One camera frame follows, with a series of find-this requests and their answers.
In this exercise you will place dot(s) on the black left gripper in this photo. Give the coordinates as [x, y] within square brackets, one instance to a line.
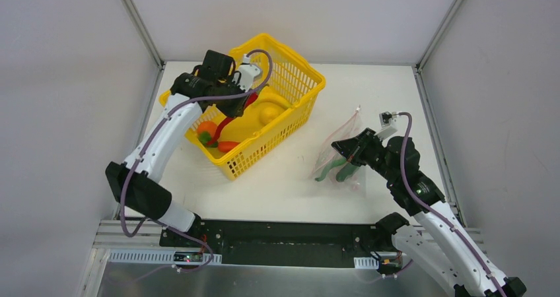
[234, 107]

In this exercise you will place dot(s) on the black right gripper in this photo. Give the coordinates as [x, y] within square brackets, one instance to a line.
[365, 145]

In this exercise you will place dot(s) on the red chili pepper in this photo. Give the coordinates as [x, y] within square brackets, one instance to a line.
[251, 99]

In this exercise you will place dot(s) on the green chili pepper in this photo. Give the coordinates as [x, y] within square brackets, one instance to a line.
[331, 170]

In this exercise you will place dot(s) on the yellow lemon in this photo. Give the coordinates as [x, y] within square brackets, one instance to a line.
[268, 112]

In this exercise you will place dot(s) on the orange tangerine with leaf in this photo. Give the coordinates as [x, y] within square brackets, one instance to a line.
[206, 133]

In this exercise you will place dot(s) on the dark green cucumber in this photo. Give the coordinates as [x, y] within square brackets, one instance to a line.
[346, 172]

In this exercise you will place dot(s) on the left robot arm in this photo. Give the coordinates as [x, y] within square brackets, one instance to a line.
[219, 81]

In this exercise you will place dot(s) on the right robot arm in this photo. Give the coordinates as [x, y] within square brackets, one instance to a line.
[453, 259]

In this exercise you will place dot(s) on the yellow banana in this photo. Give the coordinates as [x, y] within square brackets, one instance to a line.
[274, 99]

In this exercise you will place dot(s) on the yellow plastic basket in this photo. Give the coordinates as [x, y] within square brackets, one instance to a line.
[292, 78]

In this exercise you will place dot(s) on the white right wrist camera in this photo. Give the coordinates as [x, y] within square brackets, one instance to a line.
[388, 125]

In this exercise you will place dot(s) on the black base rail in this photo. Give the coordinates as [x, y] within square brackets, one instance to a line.
[292, 244]

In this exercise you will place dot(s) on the white slotted cable duct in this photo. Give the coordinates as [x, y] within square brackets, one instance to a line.
[161, 257]

